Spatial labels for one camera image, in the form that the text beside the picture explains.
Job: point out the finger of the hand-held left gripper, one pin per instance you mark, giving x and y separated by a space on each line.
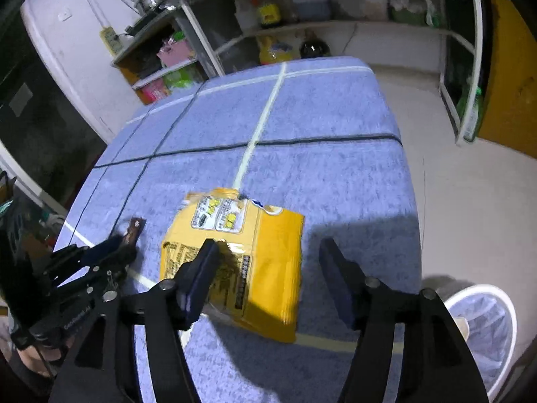
119 264
105 248

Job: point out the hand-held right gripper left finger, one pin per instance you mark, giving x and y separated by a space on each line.
197 289

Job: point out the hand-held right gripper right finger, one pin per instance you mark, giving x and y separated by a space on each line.
340 294

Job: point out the brown small wrapper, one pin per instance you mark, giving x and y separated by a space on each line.
135 227

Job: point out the yellow snack packet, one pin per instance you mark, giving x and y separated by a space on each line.
268 252

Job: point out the white lined trash bin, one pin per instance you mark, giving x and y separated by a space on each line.
486 336

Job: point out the person's left forearm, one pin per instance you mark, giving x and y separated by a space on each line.
25 369

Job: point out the blue checked tablecloth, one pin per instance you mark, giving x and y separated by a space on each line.
335 168

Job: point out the pink snack bag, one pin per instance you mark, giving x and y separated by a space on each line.
155 91

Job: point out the green packet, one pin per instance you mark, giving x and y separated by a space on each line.
182 77

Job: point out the yellow power strip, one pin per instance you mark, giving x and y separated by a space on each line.
110 40

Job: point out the green dish soap bottle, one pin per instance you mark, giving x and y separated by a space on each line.
472 113

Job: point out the black induction cooker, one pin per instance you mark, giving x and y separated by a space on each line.
144 23

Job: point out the dark round bottle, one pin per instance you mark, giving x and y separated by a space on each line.
314 48

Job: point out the yellow bag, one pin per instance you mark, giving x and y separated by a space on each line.
275 50

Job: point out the white metal shelf unit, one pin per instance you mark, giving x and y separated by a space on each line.
377 25

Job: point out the white plastic jug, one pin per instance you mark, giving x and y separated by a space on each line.
245 14

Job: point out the yellow wooden door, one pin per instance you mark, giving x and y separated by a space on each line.
514 75

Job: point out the clear plastic container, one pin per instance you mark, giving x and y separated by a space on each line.
310 0

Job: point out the white wall socket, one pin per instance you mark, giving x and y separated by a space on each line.
64 14

